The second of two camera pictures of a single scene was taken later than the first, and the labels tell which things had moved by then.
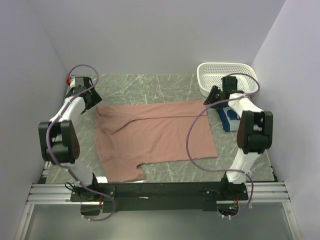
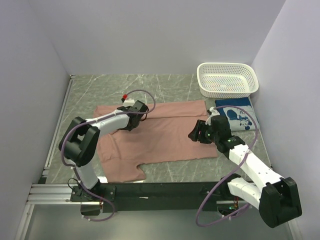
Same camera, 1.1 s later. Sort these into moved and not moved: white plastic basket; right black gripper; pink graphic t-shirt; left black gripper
Moved: left black gripper; right black gripper
Not moved: pink graphic t-shirt; white plastic basket
